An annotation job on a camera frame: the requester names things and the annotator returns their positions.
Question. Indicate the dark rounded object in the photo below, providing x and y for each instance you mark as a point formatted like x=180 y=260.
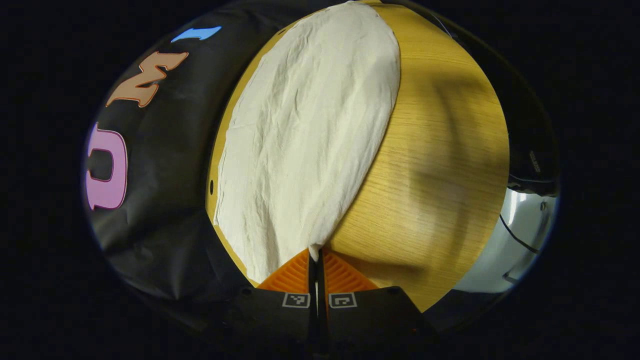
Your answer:
x=535 y=175

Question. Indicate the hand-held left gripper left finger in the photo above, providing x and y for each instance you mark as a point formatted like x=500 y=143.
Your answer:
x=280 y=320

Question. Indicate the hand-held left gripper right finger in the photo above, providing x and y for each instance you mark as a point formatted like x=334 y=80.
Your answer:
x=365 y=320

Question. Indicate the black backdrop cloth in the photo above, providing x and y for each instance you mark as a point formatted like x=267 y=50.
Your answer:
x=170 y=155

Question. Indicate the cream white jeans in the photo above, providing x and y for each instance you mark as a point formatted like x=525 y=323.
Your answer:
x=310 y=130

